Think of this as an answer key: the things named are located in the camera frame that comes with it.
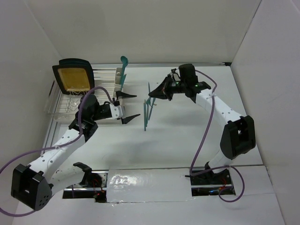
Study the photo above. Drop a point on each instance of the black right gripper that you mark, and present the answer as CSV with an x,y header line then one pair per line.
x,y
163,91

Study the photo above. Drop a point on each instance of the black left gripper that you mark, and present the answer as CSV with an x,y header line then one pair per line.
x,y
120,94

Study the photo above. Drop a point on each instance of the teal plastic spoon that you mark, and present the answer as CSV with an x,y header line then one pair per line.
x,y
124,61
124,70

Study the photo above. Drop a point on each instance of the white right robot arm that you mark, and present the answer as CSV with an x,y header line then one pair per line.
x,y
238,136

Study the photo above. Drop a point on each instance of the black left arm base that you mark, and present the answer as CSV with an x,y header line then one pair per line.
x,y
92,185

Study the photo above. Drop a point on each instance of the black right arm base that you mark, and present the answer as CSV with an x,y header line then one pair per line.
x,y
211,183

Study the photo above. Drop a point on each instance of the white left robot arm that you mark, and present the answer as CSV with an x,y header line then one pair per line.
x,y
34,184

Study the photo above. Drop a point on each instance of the white near utensil caddy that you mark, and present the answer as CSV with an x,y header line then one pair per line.
x,y
117,99

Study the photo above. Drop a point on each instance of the white utensil caddy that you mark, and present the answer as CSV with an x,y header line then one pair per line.
x,y
117,99
117,76

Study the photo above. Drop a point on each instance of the white far utensil caddy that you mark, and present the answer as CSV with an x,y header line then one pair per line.
x,y
117,76

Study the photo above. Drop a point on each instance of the black yellow square plate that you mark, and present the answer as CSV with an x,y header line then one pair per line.
x,y
74,79

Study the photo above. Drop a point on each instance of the teal square plate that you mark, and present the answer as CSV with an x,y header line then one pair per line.
x,y
74,63

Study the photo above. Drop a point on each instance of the white foil cover board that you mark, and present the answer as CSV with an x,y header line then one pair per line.
x,y
148,186

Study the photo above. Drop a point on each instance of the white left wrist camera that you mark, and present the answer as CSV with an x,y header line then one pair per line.
x,y
117,112

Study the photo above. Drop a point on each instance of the white wire dish rack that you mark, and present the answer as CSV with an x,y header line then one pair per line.
x,y
63,107

